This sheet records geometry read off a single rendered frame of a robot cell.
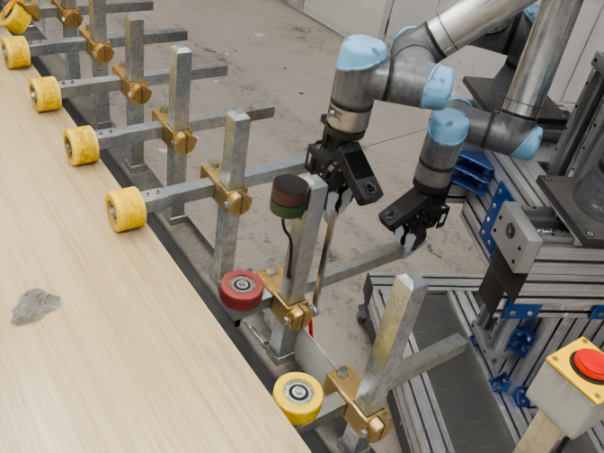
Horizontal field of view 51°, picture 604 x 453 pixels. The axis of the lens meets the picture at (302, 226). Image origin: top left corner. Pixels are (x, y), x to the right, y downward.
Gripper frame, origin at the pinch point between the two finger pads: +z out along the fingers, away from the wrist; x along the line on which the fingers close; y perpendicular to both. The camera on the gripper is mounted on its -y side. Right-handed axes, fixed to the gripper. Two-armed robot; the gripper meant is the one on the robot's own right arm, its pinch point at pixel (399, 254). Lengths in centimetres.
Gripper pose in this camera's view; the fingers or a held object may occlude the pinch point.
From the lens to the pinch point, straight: 145.5
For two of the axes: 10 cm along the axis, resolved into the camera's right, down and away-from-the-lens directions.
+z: -1.5, 7.8, 6.1
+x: -5.6, -5.7, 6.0
